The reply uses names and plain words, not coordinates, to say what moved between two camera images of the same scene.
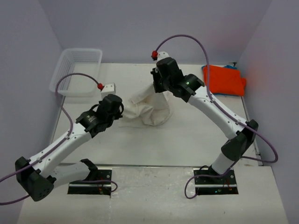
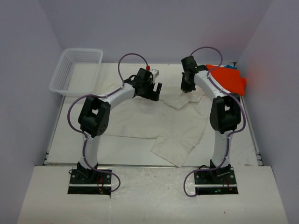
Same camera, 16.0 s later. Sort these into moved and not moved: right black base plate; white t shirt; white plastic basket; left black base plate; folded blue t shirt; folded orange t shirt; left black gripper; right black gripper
Moved: white t shirt; right black gripper; left black gripper
Not moved: white plastic basket; folded orange t shirt; left black base plate; right black base plate; folded blue t shirt
